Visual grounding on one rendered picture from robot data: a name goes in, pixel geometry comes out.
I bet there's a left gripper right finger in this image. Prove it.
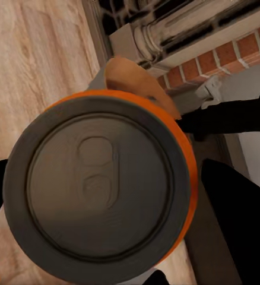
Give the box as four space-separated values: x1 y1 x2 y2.
201 159 260 285

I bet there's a trash can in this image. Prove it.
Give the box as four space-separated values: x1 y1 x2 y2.
86 57 193 150

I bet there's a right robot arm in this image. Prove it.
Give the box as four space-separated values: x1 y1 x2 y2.
176 75 260 142

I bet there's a can of soda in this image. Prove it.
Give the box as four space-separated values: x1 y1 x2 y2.
2 89 199 285

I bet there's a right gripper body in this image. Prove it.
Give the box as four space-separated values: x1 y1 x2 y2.
191 101 243 142

